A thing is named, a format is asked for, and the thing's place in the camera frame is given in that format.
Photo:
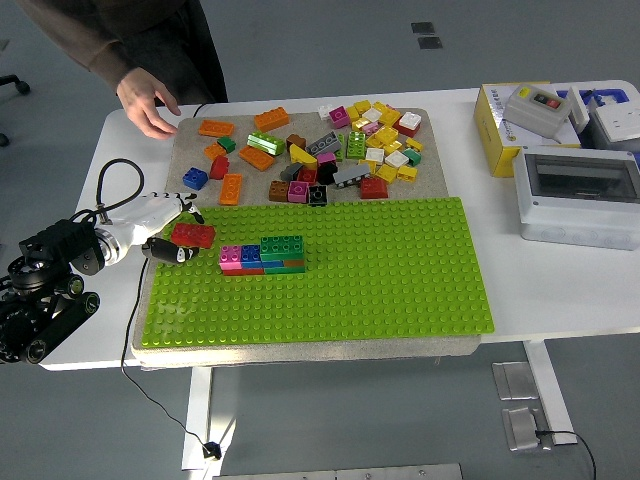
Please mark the blue four-stud brick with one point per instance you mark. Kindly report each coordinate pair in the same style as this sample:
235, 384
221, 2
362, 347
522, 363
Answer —
195, 178

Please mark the grey sloped brick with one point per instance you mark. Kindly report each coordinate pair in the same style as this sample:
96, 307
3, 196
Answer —
291, 172

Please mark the lime green eight-stud brick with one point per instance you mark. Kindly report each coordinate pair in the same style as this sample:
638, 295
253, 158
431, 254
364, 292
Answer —
356, 145

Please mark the small white brick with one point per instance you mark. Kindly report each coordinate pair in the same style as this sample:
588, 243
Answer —
325, 111

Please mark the small magenta brick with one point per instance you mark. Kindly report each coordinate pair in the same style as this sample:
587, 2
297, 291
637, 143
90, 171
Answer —
326, 158

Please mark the small lime green brick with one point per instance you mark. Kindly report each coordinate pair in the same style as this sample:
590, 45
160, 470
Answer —
341, 150

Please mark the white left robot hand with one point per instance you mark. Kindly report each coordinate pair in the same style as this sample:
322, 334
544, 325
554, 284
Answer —
145, 215

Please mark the flat green brick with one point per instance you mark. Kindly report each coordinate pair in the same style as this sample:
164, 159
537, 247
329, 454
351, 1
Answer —
285, 270

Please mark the black four-stud brick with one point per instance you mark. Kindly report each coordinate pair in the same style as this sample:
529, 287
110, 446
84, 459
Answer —
318, 195

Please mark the white wall socket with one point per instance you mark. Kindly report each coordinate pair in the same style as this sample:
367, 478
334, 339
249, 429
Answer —
620, 125

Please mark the blue plastic bin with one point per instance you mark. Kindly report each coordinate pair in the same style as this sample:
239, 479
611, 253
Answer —
612, 94

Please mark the brown four-stud brick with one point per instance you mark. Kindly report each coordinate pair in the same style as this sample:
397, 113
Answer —
296, 262
279, 191

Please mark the lime green studded baseplate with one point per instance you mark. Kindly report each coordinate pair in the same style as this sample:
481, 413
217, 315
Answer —
375, 275

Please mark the lime green long brick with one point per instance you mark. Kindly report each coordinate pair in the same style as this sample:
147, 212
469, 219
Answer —
266, 142

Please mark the flat red brick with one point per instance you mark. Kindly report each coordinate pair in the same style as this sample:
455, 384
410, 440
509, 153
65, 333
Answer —
245, 272

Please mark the black floor cover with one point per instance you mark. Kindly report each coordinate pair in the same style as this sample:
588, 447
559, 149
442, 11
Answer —
423, 27
430, 43

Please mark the yellow cardboard box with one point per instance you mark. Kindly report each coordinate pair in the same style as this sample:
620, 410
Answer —
487, 130

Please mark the person's right forearm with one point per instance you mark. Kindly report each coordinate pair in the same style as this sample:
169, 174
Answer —
90, 50

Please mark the white electrical distribution box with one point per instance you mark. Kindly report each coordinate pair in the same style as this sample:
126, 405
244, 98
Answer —
575, 220

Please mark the small orange brick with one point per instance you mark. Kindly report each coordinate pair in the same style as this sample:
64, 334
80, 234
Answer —
214, 151

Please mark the long metal floor plate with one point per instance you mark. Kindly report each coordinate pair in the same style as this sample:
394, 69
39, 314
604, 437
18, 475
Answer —
340, 473

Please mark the pink brick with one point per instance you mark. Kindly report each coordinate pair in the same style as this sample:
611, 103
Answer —
371, 128

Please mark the grey long brick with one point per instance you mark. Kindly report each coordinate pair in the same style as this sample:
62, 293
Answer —
324, 145
351, 175

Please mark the red sloped brick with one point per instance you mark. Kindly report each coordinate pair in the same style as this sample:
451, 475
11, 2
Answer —
374, 188

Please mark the magenta four-stud brick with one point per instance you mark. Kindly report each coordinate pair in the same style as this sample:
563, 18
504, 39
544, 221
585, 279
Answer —
339, 117
298, 191
230, 255

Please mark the red eight-stud brick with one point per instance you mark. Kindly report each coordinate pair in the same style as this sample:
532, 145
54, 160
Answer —
197, 234

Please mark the white table leg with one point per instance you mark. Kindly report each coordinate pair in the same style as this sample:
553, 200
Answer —
547, 390
197, 410

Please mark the person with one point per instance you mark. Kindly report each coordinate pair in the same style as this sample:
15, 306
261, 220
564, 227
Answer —
175, 50

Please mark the grey push-button switch box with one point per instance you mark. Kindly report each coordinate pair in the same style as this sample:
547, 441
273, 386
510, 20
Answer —
530, 117

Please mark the red brick white top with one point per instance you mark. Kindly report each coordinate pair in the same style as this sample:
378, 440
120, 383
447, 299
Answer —
409, 120

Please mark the small red brick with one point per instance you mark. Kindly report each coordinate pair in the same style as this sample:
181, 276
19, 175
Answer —
307, 176

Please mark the small brown brick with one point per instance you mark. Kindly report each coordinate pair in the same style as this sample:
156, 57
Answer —
296, 141

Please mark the white switch plate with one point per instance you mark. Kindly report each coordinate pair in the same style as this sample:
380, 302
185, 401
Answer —
579, 112

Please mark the orange long brick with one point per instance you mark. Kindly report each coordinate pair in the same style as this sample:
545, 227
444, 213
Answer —
231, 189
256, 158
216, 128
272, 120

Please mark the dark green eight-stud brick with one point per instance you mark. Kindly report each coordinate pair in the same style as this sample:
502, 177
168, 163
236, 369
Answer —
281, 246

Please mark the red four-stud brick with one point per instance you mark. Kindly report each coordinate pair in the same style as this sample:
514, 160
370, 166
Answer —
219, 168

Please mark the black office chair base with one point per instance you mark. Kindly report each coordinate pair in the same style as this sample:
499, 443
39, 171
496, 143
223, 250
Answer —
22, 87

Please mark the yellow curved brick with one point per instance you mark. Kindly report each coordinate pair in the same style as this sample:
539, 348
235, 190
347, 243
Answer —
302, 156

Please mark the person's right hand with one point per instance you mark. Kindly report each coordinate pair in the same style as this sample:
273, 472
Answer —
145, 102

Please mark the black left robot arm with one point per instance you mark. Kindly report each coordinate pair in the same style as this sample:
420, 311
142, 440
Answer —
55, 240

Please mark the blue eight-stud brick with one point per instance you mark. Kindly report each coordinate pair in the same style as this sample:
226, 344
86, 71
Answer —
250, 253

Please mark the grey-brown mat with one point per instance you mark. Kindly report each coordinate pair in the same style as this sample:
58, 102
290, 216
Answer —
430, 185

